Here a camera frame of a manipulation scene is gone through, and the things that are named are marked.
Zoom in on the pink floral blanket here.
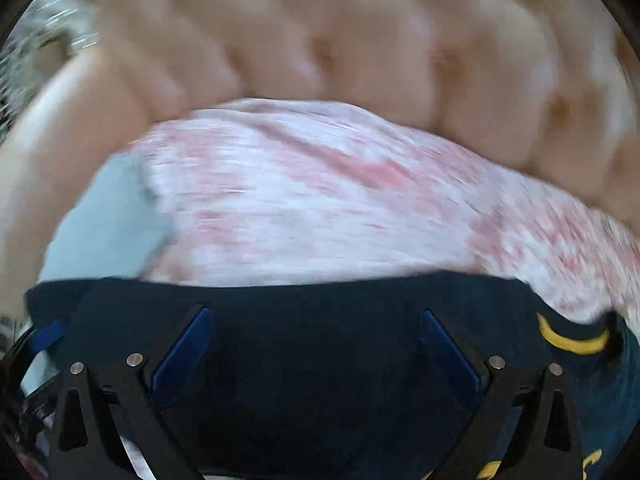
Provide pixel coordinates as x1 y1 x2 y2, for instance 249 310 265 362
107 97 640 341

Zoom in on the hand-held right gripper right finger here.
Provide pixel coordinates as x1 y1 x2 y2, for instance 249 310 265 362
419 309 586 480

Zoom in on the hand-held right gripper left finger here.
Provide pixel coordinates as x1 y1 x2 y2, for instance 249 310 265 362
50 305 217 480

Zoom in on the navy sweater yellow lettering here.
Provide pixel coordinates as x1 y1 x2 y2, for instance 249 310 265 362
25 270 640 480

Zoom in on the beige tufted leather sofa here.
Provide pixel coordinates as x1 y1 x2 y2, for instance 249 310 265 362
0 0 640 281

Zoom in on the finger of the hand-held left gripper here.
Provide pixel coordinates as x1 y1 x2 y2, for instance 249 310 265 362
30 319 69 356

